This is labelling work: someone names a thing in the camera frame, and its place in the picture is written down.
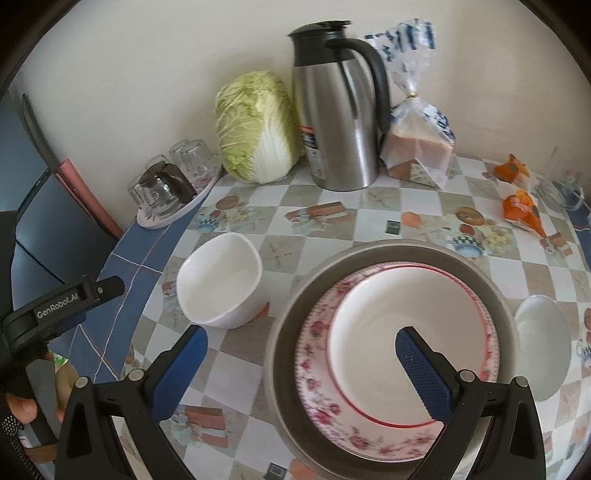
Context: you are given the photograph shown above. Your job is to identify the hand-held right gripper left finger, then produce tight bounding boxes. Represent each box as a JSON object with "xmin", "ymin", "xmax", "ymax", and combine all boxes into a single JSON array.
[{"xmin": 54, "ymin": 324, "xmax": 209, "ymax": 480}]

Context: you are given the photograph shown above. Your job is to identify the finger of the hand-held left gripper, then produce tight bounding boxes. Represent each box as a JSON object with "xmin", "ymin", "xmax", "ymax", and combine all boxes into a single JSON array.
[{"xmin": 91, "ymin": 276, "xmax": 124, "ymax": 302}]

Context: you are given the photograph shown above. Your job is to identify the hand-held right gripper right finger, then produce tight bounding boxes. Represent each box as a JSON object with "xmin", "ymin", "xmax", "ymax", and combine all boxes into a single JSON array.
[{"xmin": 394, "ymin": 326, "xmax": 548, "ymax": 480}]

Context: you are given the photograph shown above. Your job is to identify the strawberry print bowl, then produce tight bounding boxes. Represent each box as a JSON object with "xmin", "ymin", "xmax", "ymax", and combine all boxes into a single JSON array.
[{"xmin": 329, "ymin": 265, "xmax": 491, "ymax": 426}]

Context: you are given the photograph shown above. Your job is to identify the pink floral plate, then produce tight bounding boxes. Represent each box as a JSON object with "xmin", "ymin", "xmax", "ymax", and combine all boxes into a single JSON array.
[{"xmin": 294, "ymin": 261, "xmax": 502, "ymax": 462}]

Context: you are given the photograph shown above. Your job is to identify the stainless steel basin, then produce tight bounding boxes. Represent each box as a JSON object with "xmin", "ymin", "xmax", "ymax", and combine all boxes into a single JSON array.
[{"xmin": 264, "ymin": 240, "xmax": 518, "ymax": 480}]

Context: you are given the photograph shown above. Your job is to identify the person's left hand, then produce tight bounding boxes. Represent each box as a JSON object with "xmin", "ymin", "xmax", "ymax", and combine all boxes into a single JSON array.
[{"xmin": 4, "ymin": 364, "xmax": 78, "ymax": 423}]

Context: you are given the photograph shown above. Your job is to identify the dark blue panel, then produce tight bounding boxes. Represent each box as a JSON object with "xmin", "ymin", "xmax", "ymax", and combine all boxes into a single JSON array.
[{"xmin": 0, "ymin": 106, "xmax": 117, "ymax": 296}]

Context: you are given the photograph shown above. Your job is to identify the pink board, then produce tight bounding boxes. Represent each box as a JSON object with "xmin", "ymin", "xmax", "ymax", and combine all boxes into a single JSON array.
[{"xmin": 55, "ymin": 159, "xmax": 123, "ymax": 241}]

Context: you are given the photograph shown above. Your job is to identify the small white bowl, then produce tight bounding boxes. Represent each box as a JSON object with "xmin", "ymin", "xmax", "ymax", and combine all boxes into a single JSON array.
[{"xmin": 177, "ymin": 232, "xmax": 264, "ymax": 329}]

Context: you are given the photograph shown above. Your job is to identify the white oval tray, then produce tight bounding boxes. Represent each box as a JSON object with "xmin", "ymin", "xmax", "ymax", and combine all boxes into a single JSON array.
[{"xmin": 136, "ymin": 166, "xmax": 225, "ymax": 230}]

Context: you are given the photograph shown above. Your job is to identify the dark tinted drinking glass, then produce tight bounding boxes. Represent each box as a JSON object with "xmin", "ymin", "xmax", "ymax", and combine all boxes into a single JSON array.
[{"xmin": 139, "ymin": 162, "xmax": 197, "ymax": 208}]

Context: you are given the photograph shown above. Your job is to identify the pale white ceramic bowl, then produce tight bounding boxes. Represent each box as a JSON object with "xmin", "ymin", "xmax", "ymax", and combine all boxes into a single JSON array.
[{"xmin": 514, "ymin": 294, "xmax": 573, "ymax": 402}]

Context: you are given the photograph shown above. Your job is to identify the checkered printed tablecloth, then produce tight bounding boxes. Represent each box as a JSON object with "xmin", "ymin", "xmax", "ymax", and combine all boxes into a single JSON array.
[{"xmin": 104, "ymin": 154, "xmax": 591, "ymax": 480}]

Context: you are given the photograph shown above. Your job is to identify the orange snack packet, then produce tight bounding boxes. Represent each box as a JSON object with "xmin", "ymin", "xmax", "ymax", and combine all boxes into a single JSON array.
[
  {"xmin": 492, "ymin": 154, "xmax": 532, "ymax": 185},
  {"xmin": 502, "ymin": 189, "xmax": 548, "ymax": 238}
]

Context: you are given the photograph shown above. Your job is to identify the napa cabbage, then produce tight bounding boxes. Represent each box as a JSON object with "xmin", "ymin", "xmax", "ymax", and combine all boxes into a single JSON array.
[{"xmin": 213, "ymin": 70, "xmax": 303, "ymax": 184}]

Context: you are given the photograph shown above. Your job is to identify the clear glass mug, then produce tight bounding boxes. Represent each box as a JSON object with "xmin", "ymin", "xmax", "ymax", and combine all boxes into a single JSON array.
[{"xmin": 538, "ymin": 148, "xmax": 587, "ymax": 210}]

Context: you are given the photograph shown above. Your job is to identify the bagged sliced bread loaf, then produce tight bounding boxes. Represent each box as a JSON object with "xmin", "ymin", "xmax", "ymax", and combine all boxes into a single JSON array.
[{"xmin": 365, "ymin": 18, "xmax": 458, "ymax": 188}]

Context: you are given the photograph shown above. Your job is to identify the stainless steel thermos jug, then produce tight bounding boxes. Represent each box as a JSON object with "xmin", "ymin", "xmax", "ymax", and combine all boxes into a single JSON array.
[{"xmin": 288, "ymin": 20, "xmax": 393, "ymax": 191}]

